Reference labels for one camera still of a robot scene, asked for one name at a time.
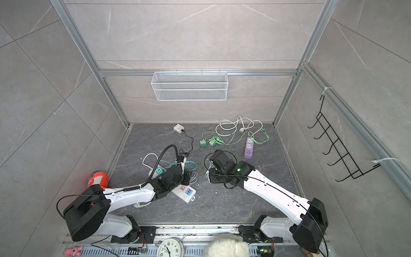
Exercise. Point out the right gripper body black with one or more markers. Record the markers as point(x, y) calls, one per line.
point(216, 176)

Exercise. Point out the pink plush toy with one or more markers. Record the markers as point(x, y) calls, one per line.
point(75, 251)

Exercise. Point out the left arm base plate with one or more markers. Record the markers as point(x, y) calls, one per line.
point(142, 235)

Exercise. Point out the white wire mesh basket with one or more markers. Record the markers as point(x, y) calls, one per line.
point(190, 86)

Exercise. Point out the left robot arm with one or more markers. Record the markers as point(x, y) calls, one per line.
point(91, 213)

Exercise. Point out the purple power strip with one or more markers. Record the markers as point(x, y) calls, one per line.
point(249, 148)

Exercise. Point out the red plush toy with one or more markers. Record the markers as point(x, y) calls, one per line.
point(99, 178)

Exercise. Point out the white square charger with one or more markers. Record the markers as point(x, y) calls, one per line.
point(178, 128)

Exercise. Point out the white plush toy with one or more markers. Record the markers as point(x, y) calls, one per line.
point(227, 245)

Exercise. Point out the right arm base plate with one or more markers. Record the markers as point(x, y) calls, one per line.
point(252, 235)

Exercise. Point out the green charger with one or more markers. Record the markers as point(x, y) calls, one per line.
point(203, 144)
point(213, 142)

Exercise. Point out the white multicolour power strip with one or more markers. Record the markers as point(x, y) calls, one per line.
point(185, 192)

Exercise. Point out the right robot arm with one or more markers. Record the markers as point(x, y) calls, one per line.
point(306, 220)

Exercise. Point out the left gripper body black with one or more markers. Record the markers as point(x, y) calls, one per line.
point(184, 179)

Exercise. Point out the green charger right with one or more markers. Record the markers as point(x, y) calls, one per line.
point(213, 142)

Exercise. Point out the white analog clock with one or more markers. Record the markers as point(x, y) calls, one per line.
point(170, 247)

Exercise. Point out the black wire hook rack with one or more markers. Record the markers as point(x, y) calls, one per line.
point(337, 146)

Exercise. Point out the green charger left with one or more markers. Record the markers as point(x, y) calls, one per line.
point(203, 144)

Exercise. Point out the teal charger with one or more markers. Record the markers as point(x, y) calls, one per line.
point(159, 170)

